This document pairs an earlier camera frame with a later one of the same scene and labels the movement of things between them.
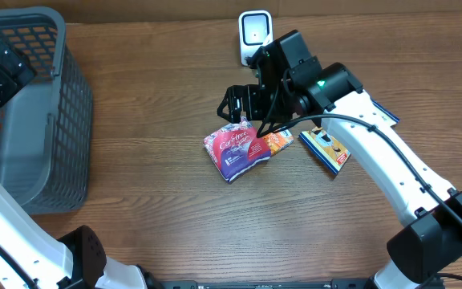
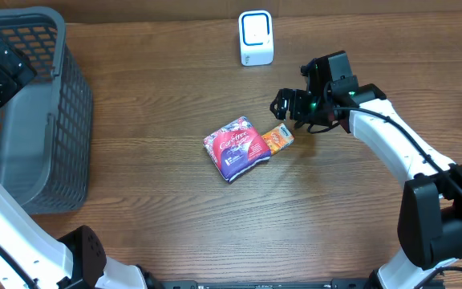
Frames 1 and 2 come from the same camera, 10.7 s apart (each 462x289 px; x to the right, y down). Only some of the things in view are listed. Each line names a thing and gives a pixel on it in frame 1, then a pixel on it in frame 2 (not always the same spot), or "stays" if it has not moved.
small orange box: (278, 140) stays
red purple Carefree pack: (237, 148) stays
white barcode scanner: (256, 30) stays
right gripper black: (255, 110) -> (296, 96)
